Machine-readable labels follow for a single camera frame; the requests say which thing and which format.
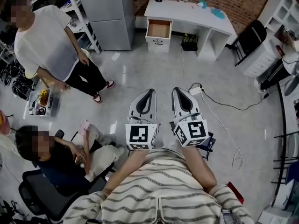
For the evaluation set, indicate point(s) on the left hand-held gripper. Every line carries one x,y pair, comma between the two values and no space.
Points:
140,134

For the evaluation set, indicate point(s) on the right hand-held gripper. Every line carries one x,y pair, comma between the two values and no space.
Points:
191,130

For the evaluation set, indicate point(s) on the white drawer unit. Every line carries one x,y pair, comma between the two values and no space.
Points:
158,29

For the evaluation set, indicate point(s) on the person's left forearm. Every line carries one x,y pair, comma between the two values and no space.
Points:
127,169

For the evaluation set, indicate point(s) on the person's right forearm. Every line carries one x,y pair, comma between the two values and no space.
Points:
201,164

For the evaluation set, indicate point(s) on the white desk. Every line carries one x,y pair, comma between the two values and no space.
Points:
187,15

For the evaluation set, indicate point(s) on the white power strip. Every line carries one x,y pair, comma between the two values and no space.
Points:
195,90

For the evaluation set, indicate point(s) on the black display device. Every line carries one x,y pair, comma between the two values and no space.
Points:
208,143

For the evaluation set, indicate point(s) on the pink phone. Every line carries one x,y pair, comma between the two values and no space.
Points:
83,127

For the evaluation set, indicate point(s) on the black storage basket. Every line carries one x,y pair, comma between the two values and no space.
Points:
189,42

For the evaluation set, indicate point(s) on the person's striped shirt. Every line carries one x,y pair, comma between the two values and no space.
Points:
163,190

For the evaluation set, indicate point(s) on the white shelf cabinet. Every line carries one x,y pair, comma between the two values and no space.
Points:
259,62

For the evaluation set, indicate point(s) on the clear plastic storage box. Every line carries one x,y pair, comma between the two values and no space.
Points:
54,106

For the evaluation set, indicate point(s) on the black folding chair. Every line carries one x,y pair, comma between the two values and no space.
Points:
253,37

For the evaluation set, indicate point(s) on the teal cloth packet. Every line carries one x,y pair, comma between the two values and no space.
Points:
218,14

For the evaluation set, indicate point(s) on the red box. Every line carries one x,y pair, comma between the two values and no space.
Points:
236,192

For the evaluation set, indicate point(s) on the yellow artificial flowers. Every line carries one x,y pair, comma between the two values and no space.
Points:
43,94

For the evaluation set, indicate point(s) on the teal and white plush toy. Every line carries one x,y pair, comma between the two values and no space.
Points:
202,4

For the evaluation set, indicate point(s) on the white metal shelf rack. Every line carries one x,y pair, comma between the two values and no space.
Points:
72,6

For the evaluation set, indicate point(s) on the black office chair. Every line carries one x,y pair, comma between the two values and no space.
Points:
39,195

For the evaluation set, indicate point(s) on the black metal frame table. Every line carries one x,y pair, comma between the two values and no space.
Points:
283,125

